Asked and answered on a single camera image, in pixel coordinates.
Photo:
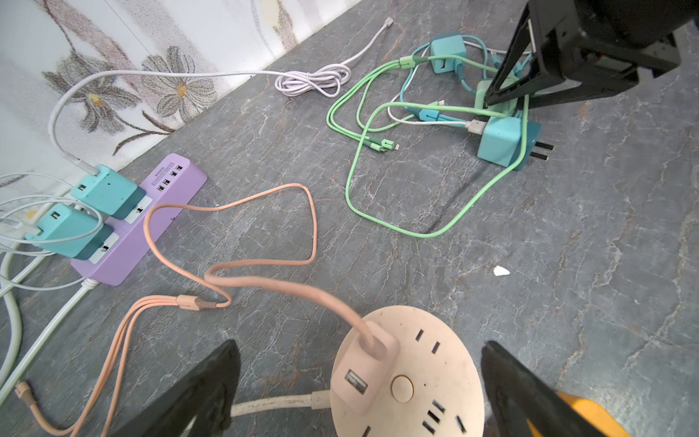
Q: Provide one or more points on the teal charger with white cable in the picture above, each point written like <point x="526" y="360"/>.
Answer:
<point x="70" y="232"/>

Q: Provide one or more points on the orange power strip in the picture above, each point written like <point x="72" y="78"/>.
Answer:
<point x="595" y="414"/>

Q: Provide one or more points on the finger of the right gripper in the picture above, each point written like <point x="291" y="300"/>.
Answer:
<point x="529" y="32"/>

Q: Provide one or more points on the purple power strip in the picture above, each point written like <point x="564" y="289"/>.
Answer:
<point x="173" y="182"/>

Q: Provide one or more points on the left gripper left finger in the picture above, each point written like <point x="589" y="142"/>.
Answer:
<point x="200" y="401"/>

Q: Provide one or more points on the pink round power socket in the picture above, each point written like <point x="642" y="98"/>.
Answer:
<point x="433" y="390"/>

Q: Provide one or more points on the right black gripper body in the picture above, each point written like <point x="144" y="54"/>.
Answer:
<point x="602" y="45"/>

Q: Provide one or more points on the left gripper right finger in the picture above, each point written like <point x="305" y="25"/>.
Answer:
<point x="520" y="401"/>

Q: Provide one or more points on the pink charger adapter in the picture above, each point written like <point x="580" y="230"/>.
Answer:
<point x="363" y="371"/>

